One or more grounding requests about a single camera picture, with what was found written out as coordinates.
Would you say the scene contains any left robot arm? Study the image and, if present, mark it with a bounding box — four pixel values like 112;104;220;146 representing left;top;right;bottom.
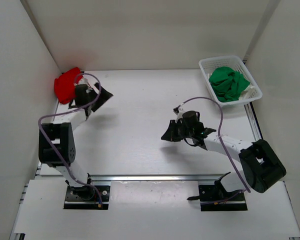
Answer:
38;82;113;200

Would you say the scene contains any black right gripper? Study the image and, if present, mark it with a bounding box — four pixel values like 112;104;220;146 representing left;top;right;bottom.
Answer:
162;120;195;142

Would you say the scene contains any white plastic basket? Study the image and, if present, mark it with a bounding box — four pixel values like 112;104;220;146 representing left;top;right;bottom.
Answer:
198;55;263;108

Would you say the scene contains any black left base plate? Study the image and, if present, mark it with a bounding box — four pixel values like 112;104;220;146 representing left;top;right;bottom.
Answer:
63;182;111;210

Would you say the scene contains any red t shirt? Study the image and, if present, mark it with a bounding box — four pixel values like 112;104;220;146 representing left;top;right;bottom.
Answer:
54;67;83;105

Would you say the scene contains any aluminium rail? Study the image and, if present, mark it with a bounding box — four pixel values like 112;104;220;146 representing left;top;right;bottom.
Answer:
41;172;223;183

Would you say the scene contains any white cloth in basket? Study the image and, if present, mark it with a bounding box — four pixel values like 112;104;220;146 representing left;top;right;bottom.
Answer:
238;85;256;100

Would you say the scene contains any green t shirt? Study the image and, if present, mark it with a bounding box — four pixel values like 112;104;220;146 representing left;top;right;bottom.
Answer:
208;66;250;103

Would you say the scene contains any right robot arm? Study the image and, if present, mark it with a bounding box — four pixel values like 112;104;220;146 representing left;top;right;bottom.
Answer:
161;110;287;193

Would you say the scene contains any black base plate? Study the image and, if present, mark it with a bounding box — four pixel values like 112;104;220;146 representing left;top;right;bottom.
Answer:
63;182;111;210
187;172;248;212

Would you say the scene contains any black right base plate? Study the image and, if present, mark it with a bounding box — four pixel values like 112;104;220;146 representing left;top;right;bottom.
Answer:
187;172;248;212

